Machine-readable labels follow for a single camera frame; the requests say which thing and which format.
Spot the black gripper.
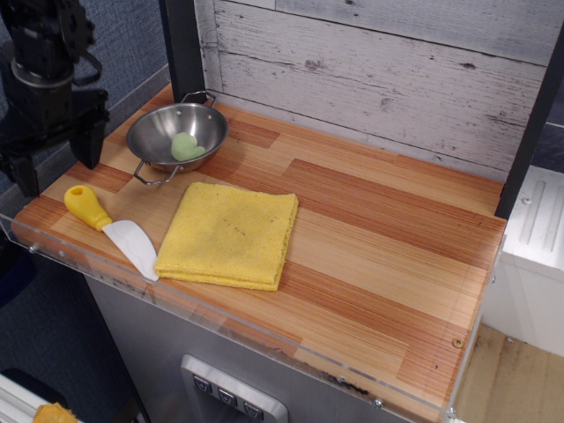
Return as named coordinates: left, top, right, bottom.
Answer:
left=1, top=67, right=108, bottom=197

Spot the yellow handled white toy knife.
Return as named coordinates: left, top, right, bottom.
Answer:
left=63, top=185, right=160, bottom=282

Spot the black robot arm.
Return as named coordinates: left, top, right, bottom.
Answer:
left=1, top=1, right=109, bottom=197

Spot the green toy vegetable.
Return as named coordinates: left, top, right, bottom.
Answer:
left=171, top=132, right=206, bottom=161

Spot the folded yellow cloth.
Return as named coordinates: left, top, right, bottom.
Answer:
left=154, top=182, right=299, bottom=292

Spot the stainless steel toy cabinet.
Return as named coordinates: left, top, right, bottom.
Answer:
left=85, top=275, right=411, bottom=423

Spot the yellow object at bottom left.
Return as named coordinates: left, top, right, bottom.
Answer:
left=32, top=403, right=78, bottom=423

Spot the silver button control panel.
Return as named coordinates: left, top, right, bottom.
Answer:
left=181, top=354, right=289, bottom=422

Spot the white ribbed shelf unit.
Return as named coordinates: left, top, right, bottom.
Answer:
left=482, top=166, right=563, bottom=356

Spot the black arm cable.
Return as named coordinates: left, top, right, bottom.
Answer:
left=70, top=52, right=105, bottom=88

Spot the clear acrylic guard rail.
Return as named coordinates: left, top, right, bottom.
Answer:
left=2, top=211, right=505, bottom=422

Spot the right black frame post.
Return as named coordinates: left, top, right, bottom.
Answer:
left=494, top=28, right=563, bottom=219

